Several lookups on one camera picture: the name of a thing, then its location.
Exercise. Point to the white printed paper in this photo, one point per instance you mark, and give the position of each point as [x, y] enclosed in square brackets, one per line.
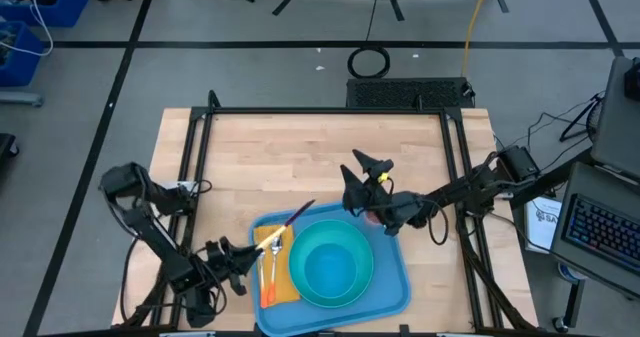
[542, 227]

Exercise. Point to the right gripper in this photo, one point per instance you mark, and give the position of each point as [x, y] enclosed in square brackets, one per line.
[400, 209]

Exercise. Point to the black perforated computer case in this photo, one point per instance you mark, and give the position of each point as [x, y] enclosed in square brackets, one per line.
[400, 93]

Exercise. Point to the black box device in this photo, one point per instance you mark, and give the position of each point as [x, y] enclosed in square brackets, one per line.
[632, 79]

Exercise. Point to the blue plastic bin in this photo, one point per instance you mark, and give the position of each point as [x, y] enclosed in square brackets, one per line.
[70, 7]
[22, 67]

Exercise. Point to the yellow cloth napkin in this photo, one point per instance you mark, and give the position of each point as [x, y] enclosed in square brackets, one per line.
[287, 282]

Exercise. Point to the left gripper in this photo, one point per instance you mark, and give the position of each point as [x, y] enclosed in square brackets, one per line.
[220, 262]

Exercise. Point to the black metal table frame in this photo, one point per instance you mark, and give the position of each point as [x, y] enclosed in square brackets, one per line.
[400, 111]

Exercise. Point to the black chair base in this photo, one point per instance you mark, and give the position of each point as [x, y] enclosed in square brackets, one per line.
[6, 147]

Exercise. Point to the black desk leg caster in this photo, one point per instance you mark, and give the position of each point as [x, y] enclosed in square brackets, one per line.
[574, 302]

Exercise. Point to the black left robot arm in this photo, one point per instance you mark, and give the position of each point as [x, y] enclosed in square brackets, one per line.
[150, 232]

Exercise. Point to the teal plate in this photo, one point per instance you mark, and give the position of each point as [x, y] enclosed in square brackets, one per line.
[325, 229]

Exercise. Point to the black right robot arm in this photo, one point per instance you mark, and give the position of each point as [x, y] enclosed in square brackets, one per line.
[470, 189]

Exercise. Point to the grey laptop lid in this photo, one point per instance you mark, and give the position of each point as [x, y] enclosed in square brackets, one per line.
[617, 127]

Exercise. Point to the pink plastic cup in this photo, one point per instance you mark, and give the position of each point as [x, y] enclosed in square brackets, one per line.
[372, 219]

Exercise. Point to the blue plastic tray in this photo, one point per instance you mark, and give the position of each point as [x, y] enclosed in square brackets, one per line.
[390, 277]

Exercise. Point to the grey bin stand foot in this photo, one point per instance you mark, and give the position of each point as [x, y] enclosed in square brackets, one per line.
[20, 98]

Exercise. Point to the blue bowl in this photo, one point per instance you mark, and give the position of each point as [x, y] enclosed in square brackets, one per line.
[330, 272]

